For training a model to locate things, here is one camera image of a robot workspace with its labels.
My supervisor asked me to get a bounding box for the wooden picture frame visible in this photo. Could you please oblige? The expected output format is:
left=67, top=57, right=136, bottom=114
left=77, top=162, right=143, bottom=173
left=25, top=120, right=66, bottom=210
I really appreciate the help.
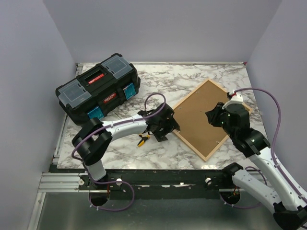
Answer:
left=171, top=78, right=253, bottom=162

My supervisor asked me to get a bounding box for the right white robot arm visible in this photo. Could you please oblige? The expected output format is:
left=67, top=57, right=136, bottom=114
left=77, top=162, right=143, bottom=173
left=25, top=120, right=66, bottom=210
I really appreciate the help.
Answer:
left=205, top=103, right=307, bottom=230

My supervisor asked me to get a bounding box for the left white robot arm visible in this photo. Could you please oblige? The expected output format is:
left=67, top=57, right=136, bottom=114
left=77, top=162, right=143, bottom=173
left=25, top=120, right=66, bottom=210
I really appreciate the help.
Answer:
left=72, top=104, right=180, bottom=189

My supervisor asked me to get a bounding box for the yellow black hex key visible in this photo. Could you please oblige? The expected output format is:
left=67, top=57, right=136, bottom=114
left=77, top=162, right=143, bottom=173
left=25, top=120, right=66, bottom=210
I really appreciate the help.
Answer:
left=137, top=134, right=150, bottom=148

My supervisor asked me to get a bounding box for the black plastic toolbox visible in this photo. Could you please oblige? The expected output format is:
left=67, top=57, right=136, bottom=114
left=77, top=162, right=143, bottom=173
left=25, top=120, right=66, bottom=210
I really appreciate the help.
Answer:
left=55, top=53, right=141, bottom=126

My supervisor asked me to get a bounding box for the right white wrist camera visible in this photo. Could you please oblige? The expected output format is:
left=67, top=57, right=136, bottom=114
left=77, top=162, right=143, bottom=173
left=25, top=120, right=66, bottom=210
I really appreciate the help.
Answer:
left=224, top=91, right=243, bottom=108

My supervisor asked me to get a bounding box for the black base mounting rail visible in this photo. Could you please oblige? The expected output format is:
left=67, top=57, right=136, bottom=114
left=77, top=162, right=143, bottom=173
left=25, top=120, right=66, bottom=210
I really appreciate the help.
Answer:
left=79, top=169, right=240, bottom=204

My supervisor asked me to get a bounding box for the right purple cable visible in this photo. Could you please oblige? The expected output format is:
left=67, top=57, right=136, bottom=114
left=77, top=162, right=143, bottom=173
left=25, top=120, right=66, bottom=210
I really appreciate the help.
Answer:
left=220, top=87, right=307, bottom=209

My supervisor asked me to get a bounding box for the aluminium extrusion rail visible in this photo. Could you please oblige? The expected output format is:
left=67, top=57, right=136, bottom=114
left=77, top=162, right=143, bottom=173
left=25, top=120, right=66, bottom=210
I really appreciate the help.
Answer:
left=38, top=173, right=80, bottom=193

